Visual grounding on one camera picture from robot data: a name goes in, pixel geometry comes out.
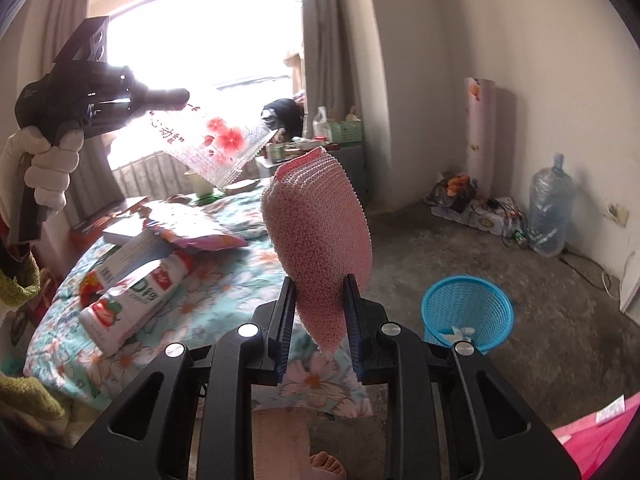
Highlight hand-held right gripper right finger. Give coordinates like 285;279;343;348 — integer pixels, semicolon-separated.
343;272;581;480

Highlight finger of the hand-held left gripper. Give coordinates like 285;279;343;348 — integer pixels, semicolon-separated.
131;87;191;114

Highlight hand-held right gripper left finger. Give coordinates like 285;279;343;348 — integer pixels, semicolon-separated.
75;275;297;480

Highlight clear flower print bag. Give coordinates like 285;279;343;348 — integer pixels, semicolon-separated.
141;101;274;192

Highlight blue plastic basket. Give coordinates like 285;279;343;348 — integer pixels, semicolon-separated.
421;275;515;357

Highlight white strawberry yogurt bottle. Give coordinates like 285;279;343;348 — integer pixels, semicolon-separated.
80;251;194;359

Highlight person's left hand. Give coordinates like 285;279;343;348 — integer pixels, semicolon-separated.
0;126;84;211

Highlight metal window railing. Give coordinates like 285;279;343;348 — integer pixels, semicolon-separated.
112;154;202;202

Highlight floral blanket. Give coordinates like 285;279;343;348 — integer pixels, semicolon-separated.
22;180;375;418

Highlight white paper cup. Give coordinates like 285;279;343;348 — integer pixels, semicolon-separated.
184;170;217;197

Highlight grey curtain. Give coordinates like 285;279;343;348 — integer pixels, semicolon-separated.
299;0;392;207
0;0;127;226

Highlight white crumpled wrapper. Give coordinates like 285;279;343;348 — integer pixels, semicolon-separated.
437;326;477;346

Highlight dark clothes pile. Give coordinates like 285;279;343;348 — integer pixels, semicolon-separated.
261;97;307;142

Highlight orange cardboard box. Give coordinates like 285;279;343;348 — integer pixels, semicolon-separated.
69;195;152;249

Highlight dark purple snack bag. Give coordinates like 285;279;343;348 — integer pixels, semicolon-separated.
144;200;250;252

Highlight flat white box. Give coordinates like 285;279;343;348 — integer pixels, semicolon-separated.
101;217;152;247

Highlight person's bare foot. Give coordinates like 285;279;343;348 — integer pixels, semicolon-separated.
308;451;347;480

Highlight white plastic bag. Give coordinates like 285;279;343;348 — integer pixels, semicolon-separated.
312;106;332;139

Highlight light blue box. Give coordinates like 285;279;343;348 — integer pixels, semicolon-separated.
99;230;171;287

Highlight orange black clutter pile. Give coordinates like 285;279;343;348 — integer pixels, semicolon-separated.
425;172;482;216

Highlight green storage basket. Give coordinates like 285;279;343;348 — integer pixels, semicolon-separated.
327;120;364;144

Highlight clear water jug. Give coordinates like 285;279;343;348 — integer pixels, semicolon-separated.
526;154;577;259

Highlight floral rolled mat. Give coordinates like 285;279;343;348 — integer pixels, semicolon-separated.
462;76;497;202

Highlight yellow-green fuzzy cloth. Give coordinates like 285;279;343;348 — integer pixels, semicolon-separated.
0;374;67;442

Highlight pink plastic bag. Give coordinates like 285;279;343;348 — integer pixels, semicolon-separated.
550;394;640;480

